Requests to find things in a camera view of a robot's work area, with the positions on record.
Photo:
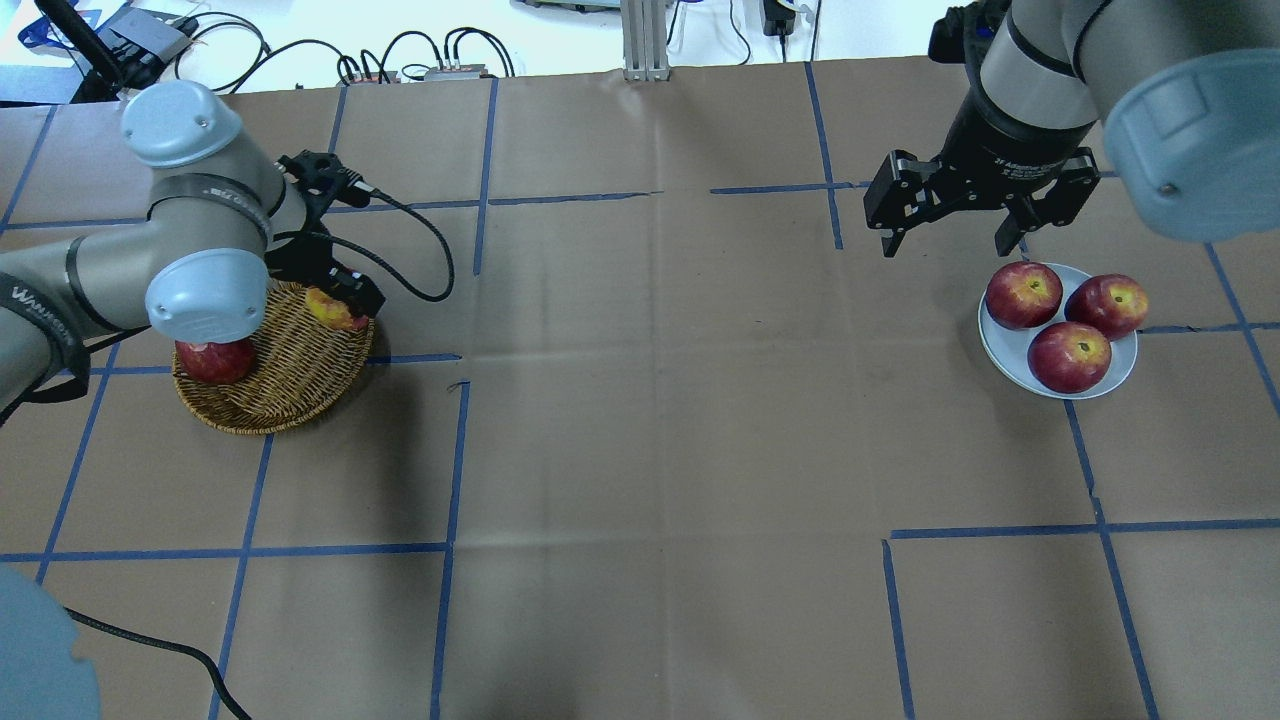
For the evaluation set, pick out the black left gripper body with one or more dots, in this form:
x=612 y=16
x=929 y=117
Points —
x=296 y=262

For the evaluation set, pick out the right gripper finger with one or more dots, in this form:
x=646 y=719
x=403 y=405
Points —
x=891 y=239
x=1022 y=218

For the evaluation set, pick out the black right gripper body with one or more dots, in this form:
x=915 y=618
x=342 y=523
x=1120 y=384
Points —
x=1003 y=143

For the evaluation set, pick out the yellow-red apple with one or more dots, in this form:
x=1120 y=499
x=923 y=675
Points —
x=331 y=313

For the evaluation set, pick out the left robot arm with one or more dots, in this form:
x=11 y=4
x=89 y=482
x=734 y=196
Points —
x=221 y=221

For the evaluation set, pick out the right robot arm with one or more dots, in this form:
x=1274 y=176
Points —
x=1186 y=94

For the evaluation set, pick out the red apple on plate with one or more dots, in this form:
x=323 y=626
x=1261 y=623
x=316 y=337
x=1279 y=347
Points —
x=1023 y=295
x=1069 y=357
x=1115 y=304

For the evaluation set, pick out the woven wicker basket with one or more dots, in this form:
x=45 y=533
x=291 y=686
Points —
x=293 y=369

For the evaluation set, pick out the dark red apple in basket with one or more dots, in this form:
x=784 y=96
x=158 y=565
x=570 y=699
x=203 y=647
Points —
x=218 y=364

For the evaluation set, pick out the aluminium frame post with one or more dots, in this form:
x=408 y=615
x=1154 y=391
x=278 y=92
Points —
x=644 y=28

